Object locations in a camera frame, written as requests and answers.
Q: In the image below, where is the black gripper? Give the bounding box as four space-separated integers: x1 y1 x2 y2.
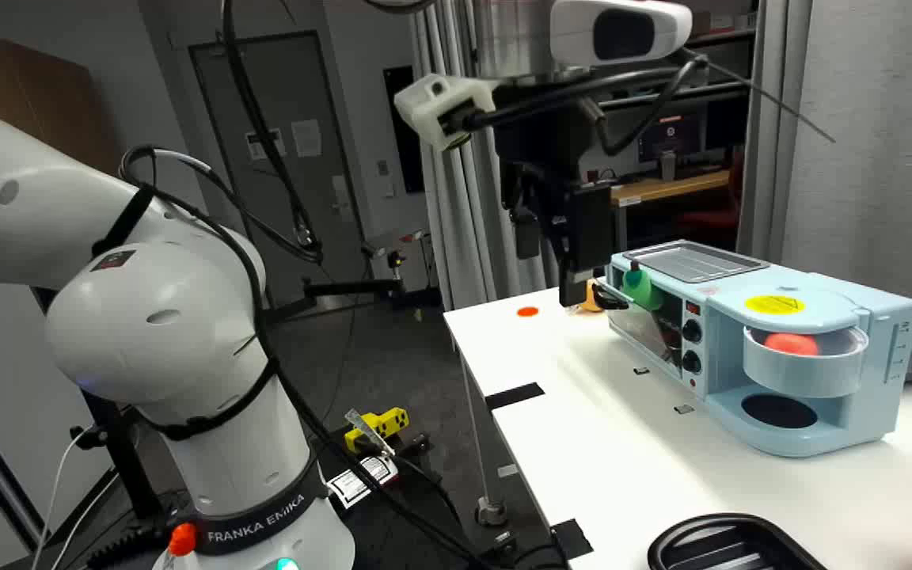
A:
496 97 631 309

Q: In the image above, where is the clear oven door black handle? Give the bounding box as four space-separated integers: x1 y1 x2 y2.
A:
592 278 690 366

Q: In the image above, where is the gray door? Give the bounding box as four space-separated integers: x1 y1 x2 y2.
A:
187 29 370 296

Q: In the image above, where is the light blue toy oven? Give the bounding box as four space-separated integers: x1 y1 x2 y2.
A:
600 236 912 462

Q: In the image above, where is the white curtain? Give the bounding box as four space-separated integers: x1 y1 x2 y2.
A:
405 0 587 309

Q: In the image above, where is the green pear toy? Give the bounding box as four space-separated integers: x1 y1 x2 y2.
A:
624 263 666 317

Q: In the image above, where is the wooden desk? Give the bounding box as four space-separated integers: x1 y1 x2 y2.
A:
607 168 733 249

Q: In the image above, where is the large black tape strip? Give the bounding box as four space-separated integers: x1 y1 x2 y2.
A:
480 380 546 411

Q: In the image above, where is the dark storage shelf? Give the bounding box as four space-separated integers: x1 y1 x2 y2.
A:
578 0 766 257

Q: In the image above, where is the yellow round toy disc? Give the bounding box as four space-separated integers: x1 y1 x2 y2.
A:
741 290 806 318

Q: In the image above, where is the yellow hand tool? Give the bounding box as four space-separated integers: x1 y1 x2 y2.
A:
342 405 416 454

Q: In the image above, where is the red round toy piece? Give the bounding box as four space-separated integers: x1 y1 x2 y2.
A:
762 331 823 358

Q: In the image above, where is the white paper label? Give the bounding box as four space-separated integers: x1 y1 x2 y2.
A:
324 454 401 508

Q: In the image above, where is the gray curtain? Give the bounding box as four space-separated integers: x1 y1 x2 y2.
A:
738 0 912 309

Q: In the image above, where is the black plastic tray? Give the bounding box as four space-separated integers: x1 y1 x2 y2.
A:
643 508 829 570

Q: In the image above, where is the orange capped white bottle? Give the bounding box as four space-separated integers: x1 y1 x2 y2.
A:
152 520 207 570

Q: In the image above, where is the black hanging cable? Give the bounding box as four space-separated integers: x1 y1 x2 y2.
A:
216 0 328 263

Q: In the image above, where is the white cable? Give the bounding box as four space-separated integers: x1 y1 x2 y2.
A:
29 424 119 570

